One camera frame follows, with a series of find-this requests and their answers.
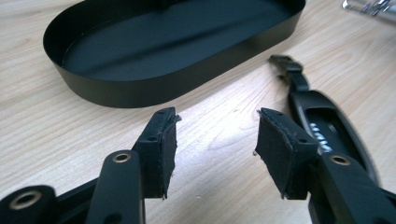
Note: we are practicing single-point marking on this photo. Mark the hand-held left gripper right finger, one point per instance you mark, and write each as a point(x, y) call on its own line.
point(280, 149)

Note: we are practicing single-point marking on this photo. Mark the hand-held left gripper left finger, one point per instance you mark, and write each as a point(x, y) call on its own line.
point(154, 155)

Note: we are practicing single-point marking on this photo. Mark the black oval metal tray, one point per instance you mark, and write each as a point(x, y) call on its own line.
point(162, 53)

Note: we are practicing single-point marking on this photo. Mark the shiny silver metal clip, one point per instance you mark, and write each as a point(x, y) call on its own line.
point(370, 6)

